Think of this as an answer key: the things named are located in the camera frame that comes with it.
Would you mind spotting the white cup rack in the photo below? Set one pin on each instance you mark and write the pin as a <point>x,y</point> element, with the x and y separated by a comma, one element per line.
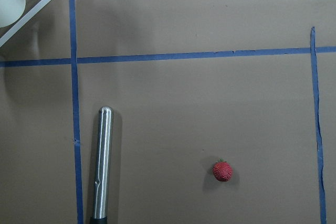
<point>31,9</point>

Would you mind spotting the white cup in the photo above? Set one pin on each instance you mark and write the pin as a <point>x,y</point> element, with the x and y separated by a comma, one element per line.
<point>11,11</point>

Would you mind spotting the steel muddler black tip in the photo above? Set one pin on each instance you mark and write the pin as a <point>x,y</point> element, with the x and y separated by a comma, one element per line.
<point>101,180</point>

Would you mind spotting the red strawberry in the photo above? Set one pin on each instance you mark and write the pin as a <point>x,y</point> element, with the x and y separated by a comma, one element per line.
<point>222,171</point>

